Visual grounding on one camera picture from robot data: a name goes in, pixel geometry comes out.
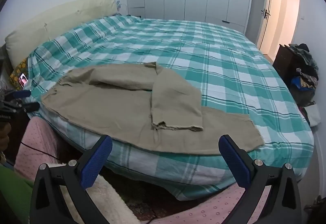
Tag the green cloth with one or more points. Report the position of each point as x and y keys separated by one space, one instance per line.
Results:
x=12 y=188

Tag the wall charger plug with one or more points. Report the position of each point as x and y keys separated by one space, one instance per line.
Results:
x=118 y=5

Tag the white bag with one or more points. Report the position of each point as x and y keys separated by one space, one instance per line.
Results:
x=313 y=114

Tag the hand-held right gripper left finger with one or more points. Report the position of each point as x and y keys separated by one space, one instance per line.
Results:
x=98 y=160

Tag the dark wooden cabinet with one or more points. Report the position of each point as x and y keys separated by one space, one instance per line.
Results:
x=285 y=61

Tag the cream padded headboard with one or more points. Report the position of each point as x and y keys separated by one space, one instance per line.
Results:
x=51 y=20

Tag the khaki pants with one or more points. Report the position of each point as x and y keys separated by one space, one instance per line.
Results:
x=109 y=107

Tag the bed with teal checked sheet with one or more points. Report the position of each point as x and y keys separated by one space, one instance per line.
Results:
x=216 y=66

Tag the yellow patterned pillow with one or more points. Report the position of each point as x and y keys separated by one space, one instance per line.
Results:
x=17 y=68

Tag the white door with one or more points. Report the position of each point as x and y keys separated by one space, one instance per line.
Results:
x=273 y=10

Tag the pink dotted cloth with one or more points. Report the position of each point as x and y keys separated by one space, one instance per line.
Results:
x=35 y=137
x=214 y=210

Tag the smartphone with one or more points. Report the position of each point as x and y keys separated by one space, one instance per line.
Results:
x=23 y=80

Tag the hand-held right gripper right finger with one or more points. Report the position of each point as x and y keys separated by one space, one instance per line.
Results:
x=233 y=160

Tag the white fleece cloth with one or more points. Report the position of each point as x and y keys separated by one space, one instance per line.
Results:
x=107 y=198

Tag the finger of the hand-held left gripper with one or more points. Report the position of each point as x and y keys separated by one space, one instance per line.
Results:
x=25 y=106
x=19 y=94

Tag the pile of clothes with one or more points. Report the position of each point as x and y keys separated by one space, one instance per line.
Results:
x=305 y=71

